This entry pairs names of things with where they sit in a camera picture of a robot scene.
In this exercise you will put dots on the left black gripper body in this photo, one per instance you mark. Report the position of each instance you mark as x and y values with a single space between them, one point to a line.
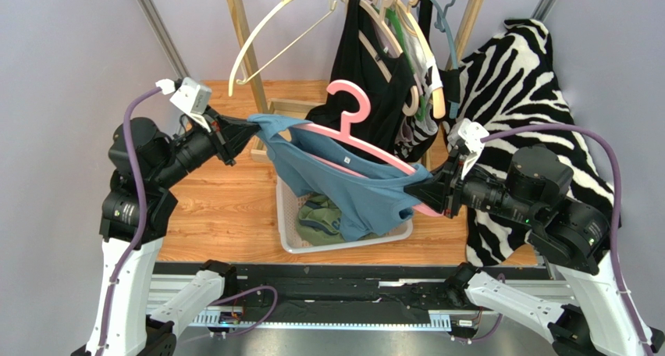
211 120

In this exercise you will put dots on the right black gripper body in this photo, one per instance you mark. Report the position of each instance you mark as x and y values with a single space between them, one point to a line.
450 186

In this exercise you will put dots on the blue tank top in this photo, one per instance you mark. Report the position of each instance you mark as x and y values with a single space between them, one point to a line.
369 195

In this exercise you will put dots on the pink hanger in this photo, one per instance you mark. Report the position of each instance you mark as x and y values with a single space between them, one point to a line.
371 129

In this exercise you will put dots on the green tank top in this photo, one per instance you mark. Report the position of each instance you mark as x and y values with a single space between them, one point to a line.
320 222

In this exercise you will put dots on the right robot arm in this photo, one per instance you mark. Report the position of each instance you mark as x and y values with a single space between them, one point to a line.
573 237

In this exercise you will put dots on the striped tank top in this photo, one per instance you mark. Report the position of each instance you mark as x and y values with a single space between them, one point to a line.
418 131

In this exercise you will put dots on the grey blue hanger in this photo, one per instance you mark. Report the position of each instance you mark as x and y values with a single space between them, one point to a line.
452 75

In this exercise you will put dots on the beige wooden hanger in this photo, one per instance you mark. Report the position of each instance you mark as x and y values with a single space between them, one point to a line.
436 97

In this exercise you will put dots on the black tank top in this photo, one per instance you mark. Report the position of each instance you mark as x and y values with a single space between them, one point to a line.
360 60

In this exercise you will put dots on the green hanger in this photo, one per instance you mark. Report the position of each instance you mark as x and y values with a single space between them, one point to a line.
412 46

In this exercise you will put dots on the white plastic basket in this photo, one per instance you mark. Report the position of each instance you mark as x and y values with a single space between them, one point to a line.
288 206

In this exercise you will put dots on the zebra print blanket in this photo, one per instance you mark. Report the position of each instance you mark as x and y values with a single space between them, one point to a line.
507 83

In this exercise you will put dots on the wooden clothes rack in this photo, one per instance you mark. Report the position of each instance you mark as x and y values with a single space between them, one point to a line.
245 69

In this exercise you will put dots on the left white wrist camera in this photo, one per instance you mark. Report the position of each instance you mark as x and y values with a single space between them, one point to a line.
189 96

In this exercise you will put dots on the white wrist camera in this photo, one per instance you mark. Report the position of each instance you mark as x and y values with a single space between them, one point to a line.
466 136
189 96

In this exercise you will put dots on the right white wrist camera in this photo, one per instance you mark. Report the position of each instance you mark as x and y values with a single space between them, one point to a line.
466 136

